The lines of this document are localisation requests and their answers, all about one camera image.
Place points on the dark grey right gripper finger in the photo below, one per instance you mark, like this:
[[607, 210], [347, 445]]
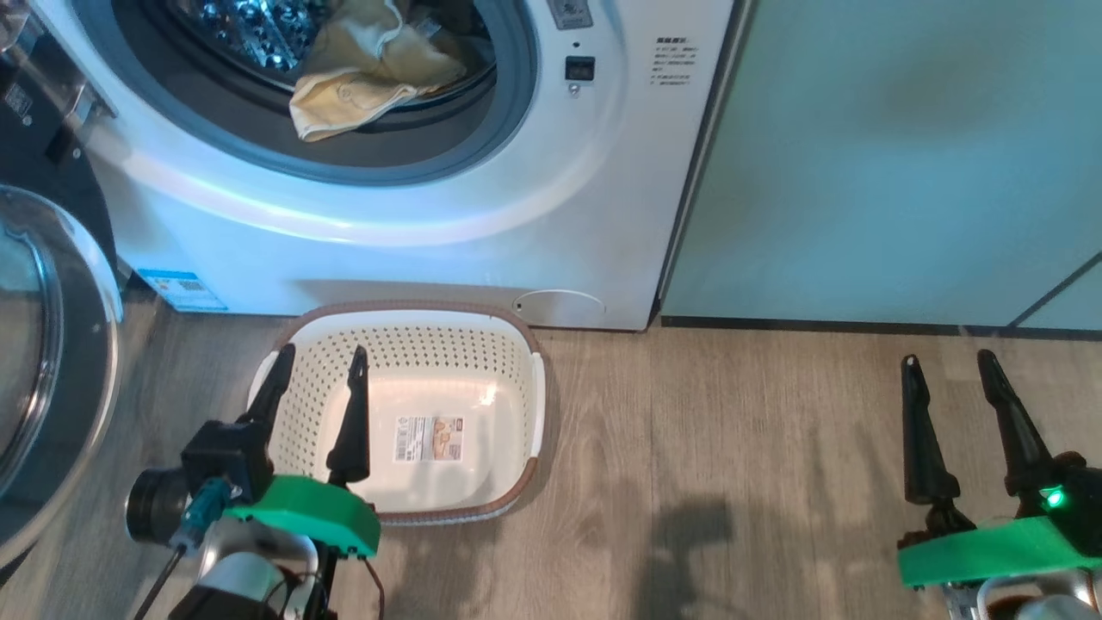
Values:
[[925, 456], [1024, 452]]

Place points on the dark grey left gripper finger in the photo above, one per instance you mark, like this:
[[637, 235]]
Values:
[[351, 439], [274, 392]]

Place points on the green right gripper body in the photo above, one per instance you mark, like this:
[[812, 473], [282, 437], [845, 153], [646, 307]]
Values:
[[999, 551]]

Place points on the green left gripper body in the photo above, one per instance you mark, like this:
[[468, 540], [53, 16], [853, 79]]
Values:
[[310, 512]]

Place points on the round glass washing machine door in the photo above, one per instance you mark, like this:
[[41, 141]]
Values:
[[43, 370]]

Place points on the pale yellow garment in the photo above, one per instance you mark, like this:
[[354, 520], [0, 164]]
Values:
[[370, 77]]

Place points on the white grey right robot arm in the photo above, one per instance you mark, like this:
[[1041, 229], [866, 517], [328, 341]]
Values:
[[1024, 603]]

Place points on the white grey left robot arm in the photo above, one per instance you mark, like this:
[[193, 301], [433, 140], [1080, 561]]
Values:
[[250, 577]]

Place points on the paper label in basket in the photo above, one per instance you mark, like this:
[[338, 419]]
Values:
[[429, 439]]

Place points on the white perforated laundry basket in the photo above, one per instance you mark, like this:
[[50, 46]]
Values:
[[448, 353]]

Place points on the narrow pale green cabinet door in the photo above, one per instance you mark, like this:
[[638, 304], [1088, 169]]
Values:
[[1072, 301]]

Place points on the white front-load washing machine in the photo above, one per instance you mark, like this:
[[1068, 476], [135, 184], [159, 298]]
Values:
[[430, 250]]

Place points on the wide pale green cabinet door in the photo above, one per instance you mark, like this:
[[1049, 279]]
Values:
[[878, 172]]

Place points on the grey rubber door seal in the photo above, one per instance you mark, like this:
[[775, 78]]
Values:
[[508, 103]]

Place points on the black door lock slot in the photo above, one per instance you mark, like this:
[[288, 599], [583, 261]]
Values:
[[579, 68]]

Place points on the blue energy label sticker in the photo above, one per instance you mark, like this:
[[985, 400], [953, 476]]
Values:
[[182, 291]]

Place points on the round drain filter cover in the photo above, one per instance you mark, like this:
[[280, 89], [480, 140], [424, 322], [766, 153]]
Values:
[[560, 308]]

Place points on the steel washer drum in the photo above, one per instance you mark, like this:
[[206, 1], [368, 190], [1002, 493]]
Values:
[[250, 30]]

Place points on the grey warning label sticker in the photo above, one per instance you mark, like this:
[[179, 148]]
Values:
[[570, 13]]

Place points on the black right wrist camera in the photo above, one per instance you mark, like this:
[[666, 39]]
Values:
[[1072, 508]]

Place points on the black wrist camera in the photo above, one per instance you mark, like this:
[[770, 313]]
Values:
[[1072, 508], [224, 456]]

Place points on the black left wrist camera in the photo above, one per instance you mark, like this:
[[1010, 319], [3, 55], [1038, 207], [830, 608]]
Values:
[[224, 456]]

